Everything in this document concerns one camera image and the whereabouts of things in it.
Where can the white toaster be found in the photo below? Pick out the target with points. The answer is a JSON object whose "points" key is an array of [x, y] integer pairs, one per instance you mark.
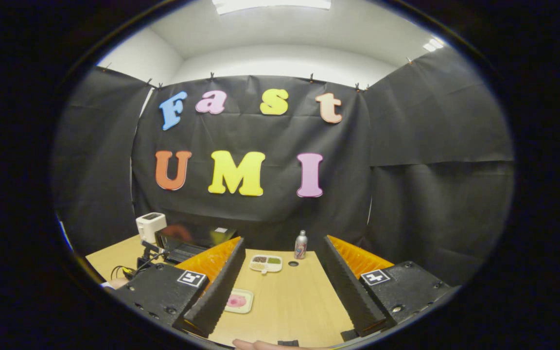
{"points": [[150, 226]]}

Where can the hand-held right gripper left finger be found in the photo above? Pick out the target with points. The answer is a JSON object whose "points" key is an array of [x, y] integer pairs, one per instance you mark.
{"points": [[219, 287]]}

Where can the cream square plate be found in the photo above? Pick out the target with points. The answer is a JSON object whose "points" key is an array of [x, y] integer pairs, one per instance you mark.
{"points": [[247, 307]]}

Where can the white divided seasoning tray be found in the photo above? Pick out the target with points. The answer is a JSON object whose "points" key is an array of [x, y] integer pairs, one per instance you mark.
{"points": [[266, 263]]}

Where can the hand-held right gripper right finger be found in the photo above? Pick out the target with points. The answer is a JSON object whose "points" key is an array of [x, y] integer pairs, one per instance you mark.
{"points": [[345, 287]]}

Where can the black electric oven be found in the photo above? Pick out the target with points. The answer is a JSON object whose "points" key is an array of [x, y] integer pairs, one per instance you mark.
{"points": [[190, 243]]}

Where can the ceiling light panel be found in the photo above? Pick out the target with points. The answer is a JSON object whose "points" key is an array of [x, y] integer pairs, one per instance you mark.
{"points": [[270, 4], [433, 44]]}

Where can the pink meat slice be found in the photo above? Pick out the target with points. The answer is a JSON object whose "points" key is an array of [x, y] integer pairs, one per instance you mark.
{"points": [[236, 301]]}

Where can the silver printed bottle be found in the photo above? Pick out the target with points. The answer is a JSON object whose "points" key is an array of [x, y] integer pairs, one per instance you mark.
{"points": [[301, 247]]}

